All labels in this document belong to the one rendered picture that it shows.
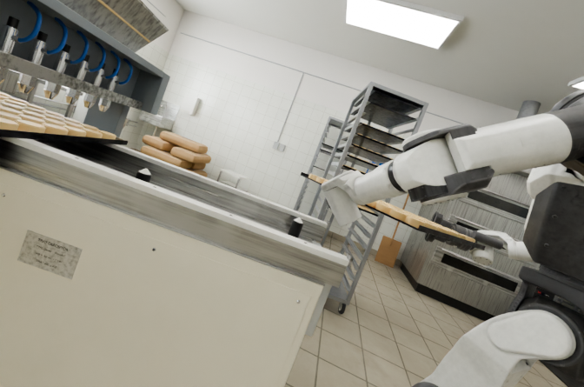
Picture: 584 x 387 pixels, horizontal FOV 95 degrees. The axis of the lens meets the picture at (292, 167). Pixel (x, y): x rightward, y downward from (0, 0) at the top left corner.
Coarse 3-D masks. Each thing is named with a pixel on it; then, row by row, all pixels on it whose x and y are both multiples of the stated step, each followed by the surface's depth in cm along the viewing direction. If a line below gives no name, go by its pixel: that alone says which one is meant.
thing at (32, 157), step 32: (0, 160) 52; (32, 160) 52; (64, 160) 53; (96, 192) 53; (128, 192) 53; (160, 192) 53; (192, 224) 54; (224, 224) 54; (256, 224) 55; (256, 256) 54; (288, 256) 54; (320, 256) 54
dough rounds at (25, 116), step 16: (0, 96) 77; (0, 112) 58; (16, 112) 64; (32, 112) 71; (48, 112) 81; (0, 128) 51; (16, 128) 53; (32, 128) 57; (48, 128) 62; (64, 128) 67; (80, 128) 77; (96, 128) 85
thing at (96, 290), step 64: (0, 192) 52; (64, 192) 52; (0, 256) 52; (64, 256) 52; (128, 256) 53; (192, 256) 53; (0, 320) 53; (64, 320) 53; (128, 320) 53; (192, 320) 54; (256, 320) 54; (0, 384) 53; (64, 384) 54; (128, 384) 54; (192, 384) 54; (256, 384) 54
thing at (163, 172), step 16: (64, 144) 81; (80, 144) 81; (96, 144) 81; (112, 144) 81; (112, 160) 81; (128, 160) 82; (144, 160) 82; (160, 160) 84; (160, 176) 82; (176, 176) 82; (192, 176) 82; (192, 192) 82; (208, 192) 82; (224, 192) 83; (240, 192) 83; (240, 208) 83; (256, 208) 83; (272, 208) 83; (288, 208) 86; (288, 224) 83; (304, 224) 84; (320, 224) 84; (320, 240) 84
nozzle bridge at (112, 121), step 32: (0, 0) 50; (32, 0) 50; (0, 32) 52; (96, 32) 63; (0, 64) 50; (32, 64) 55; (96, 64) 78; (128, 64) 90; (96, 96) 75; (128, 96) 96; (160, 96) 101
